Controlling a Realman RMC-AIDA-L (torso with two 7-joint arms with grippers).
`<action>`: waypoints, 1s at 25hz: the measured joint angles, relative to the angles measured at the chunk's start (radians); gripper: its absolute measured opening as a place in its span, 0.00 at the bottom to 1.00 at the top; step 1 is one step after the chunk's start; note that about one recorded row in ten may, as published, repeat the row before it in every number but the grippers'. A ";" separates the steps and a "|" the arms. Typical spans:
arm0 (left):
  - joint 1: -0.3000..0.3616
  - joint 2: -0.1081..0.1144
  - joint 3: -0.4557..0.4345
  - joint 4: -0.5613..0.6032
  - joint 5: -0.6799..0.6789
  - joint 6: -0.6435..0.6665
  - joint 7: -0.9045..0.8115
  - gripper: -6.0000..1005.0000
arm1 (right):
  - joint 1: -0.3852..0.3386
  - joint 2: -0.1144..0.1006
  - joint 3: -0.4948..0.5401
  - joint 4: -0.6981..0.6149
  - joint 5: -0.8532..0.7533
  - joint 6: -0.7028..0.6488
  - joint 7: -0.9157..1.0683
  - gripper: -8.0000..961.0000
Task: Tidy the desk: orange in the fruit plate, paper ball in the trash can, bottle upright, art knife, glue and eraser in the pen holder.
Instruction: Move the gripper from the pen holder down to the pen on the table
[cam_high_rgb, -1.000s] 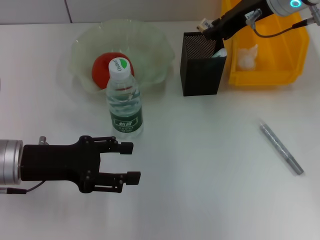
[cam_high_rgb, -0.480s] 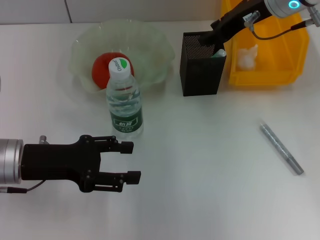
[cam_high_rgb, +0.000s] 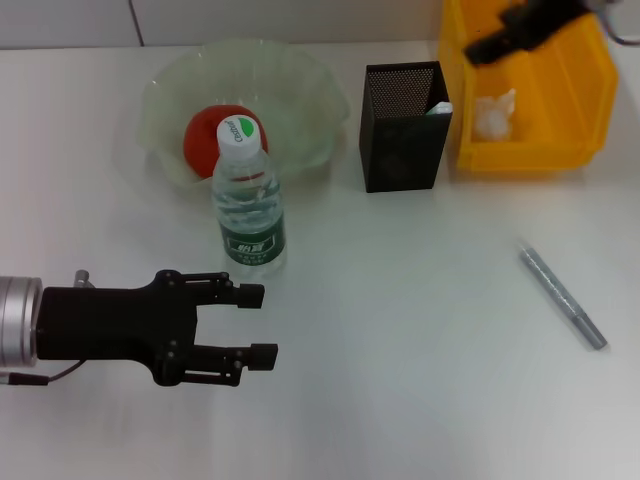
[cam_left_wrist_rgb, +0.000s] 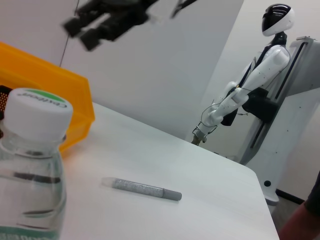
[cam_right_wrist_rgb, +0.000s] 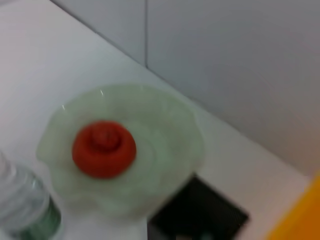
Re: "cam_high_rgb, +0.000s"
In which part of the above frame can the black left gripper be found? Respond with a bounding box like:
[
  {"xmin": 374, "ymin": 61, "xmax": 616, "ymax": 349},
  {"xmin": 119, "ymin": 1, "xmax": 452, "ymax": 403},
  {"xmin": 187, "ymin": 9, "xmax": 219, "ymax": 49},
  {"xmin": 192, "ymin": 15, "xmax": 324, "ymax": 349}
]
[{"xmin": 36, "ymin": 268, "xmax": 279, "ymax": 389}]

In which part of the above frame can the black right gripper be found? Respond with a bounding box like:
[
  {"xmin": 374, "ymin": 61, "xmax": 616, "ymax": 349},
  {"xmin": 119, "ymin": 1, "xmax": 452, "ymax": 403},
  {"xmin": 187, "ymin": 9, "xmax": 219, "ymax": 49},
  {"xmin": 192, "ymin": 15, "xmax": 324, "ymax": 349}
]
[{"xmin": 463, "ymin": 0, "xmax": 599, "ymax": 67}]

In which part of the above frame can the white paper ball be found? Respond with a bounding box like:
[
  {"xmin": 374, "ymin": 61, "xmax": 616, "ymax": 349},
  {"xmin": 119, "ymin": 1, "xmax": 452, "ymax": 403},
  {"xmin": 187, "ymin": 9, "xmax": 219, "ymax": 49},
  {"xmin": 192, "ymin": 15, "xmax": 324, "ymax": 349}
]
[{"xmin": 472, "ymin": 88, "xmax": 519, "ymax": 144}]

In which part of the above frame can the green label water bottle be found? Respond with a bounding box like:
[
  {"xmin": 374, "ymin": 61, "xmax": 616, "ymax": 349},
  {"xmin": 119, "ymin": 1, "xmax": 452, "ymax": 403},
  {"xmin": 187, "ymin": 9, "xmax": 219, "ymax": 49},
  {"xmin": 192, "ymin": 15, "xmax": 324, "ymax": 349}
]
[{"xmin": 211, "ymin": 115, "xmax": 289, "ymax": 274}]

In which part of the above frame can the red-orange toy orange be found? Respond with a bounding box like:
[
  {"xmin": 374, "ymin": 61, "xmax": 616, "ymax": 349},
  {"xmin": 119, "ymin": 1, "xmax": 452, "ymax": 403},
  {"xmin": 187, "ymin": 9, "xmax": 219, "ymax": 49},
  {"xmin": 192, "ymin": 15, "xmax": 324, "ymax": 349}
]
[{"xmin": 183, "ymin": 103, "xmax": 270, "ymax": 181}]

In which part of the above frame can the black mesh pen holder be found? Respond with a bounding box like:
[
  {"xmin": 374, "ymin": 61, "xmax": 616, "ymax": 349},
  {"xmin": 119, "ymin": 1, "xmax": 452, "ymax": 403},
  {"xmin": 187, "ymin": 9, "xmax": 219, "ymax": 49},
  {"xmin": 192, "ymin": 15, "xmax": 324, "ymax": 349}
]
[{"xmin": 357, "ymin": 60, "xmax": 454, "ymax": 194}]

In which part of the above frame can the translucent green fruit plate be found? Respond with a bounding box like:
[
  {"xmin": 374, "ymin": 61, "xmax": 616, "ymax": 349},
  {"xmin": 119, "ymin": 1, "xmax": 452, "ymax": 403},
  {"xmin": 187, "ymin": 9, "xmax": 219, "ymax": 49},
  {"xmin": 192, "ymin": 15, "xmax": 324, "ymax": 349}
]
[{"xmin": 135, "ymin": 40, "xmax": 352, "ymax": 190}]

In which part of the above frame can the grey glitter pen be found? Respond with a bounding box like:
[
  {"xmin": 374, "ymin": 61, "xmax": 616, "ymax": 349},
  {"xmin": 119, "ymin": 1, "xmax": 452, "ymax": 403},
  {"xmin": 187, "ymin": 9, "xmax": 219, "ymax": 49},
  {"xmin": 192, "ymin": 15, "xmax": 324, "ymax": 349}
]
[{"xmin": 517, "ymin": 242, "xmax": 609, "ymax": 351}]

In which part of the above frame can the yellow plastic bin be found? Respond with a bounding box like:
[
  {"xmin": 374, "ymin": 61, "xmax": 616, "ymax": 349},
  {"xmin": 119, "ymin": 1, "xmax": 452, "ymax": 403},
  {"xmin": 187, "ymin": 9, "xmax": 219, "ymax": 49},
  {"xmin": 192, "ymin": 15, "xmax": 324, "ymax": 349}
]
[{"xmin": 438, "ymin": 0, "xmax": 620, "ymax": 174}]

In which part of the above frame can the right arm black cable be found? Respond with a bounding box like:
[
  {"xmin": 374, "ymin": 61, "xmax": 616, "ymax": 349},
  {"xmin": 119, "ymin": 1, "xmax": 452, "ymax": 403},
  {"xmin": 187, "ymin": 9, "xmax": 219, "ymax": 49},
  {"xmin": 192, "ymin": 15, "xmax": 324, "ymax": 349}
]
[{"xmin": 597, "ymin": 0, "xmax": 640, "ymax": 47}]

